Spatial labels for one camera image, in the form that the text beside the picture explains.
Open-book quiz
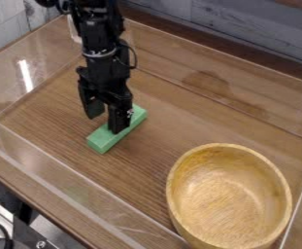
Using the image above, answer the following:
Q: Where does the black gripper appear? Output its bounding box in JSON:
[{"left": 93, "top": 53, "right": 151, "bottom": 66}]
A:
[{"left": 77, "top": 48, "right": 134, "bottom": 134}]

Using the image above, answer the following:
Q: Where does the green rectangular block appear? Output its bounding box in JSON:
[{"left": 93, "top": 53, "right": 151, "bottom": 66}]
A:
[{"left": 86, "top": 103, "right": 150, "bottom": 155}]

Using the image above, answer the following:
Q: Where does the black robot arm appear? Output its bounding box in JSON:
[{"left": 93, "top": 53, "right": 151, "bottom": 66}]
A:
[{"left": 35, "top": 0, "right": 135, "bottom": 134}]

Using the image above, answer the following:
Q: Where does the brown wooden bowl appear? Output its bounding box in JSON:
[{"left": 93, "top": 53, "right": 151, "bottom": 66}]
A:
[{"left": 167, "top": 143, "right": 294, "bottom": 249}]

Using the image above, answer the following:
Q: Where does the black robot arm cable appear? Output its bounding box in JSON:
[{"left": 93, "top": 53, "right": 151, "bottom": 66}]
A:
[{"left": 117, "top": 41, "right": 139, "bottom": 70}]

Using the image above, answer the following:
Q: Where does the clear acrylic tray wall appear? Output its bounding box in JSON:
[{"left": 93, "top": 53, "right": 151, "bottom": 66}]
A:
[{"left": 0, "top": 123, "right": 188, "bottom": 249}]

